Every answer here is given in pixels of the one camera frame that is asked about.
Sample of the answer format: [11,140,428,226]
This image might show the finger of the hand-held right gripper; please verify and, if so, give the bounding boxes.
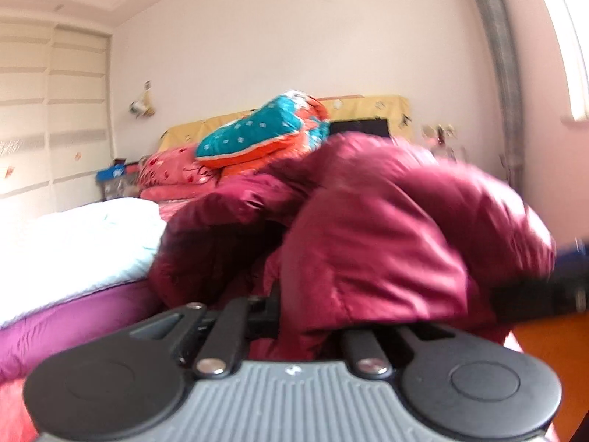
[489,258,589,325]

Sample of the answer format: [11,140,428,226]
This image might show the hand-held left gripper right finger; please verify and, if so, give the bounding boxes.
[341,323,462,376]

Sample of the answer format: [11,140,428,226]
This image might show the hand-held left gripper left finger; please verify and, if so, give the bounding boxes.
[125,285,282,376]

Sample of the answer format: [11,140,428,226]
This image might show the maroon puffer jacket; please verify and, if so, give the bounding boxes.
[149,131,557,362]

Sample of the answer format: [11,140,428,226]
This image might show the pink floral quilt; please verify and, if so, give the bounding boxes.
[138,143,277,201]

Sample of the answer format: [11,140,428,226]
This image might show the purple quilt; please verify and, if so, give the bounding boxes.
[0,278,185,383]

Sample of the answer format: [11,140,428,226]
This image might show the white blanket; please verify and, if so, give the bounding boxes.
[0,198,169,327]

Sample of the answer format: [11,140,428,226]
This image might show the bedside ornaments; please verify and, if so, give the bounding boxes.
[421,123,465,162]

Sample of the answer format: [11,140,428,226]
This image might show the teal and orange quilt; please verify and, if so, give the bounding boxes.
[195,90,332,178]

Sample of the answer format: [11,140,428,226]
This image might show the blue box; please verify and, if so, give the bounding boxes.
[96,163,139,182]

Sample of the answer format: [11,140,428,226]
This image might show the black cushion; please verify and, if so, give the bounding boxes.
[329,119,391,140]

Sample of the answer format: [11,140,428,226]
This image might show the grey curtain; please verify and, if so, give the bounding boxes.
[462,0,525,180]

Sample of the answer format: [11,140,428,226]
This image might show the yellow headboard cover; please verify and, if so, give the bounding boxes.
[159,94,412,152]

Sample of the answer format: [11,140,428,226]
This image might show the window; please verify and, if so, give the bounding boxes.
[529,0,589,123]

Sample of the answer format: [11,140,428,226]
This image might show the white wardrobe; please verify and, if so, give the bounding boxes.
[0,21,113,215]

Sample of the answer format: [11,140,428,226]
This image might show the wall hanging ornament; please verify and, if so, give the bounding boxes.
[129,80,155,118]

